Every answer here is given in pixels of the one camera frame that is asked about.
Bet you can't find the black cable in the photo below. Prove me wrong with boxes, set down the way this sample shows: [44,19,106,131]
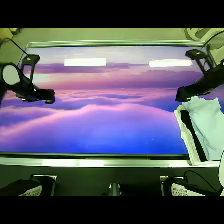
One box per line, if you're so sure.
[184,169,221,196]
[0,37,28,57]
[199,30,224,58]

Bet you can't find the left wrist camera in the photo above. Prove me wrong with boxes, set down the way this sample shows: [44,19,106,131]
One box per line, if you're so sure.
[20,54,42,83]

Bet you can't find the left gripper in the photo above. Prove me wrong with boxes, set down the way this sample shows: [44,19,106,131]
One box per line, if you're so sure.
[31,86,57,105]

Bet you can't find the black garment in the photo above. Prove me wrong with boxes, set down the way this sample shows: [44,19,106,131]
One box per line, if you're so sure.
[179,109,208,164]

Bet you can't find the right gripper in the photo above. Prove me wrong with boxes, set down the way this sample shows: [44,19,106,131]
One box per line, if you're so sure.
[175,84,203,103]

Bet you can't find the light blue shirt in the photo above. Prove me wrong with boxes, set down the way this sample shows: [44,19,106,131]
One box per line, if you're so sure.
[180,95,224,162]

